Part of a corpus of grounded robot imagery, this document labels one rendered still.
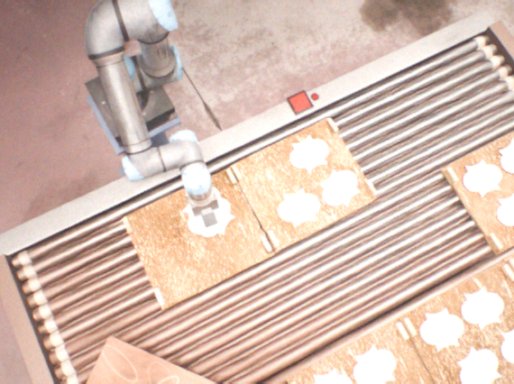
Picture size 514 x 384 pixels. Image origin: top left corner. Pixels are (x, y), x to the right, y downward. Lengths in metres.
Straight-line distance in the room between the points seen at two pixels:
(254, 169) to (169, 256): 0.42
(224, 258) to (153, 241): 0.25
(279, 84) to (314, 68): 0.23
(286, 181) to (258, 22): 1.60
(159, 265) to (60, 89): 1.66
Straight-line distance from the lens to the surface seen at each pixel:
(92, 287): 1.91
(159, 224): 1.89
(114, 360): 1.75
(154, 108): 2.02
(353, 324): 1.86
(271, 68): 3.18
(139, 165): 1.54
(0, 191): 3.16
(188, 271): 1.84
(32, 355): 1.92
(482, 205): 2.05
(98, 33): 1.46
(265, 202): 1.88
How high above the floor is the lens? 2.74
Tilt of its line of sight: 73 degrees down
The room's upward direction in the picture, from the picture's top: 3 degrees clockwise
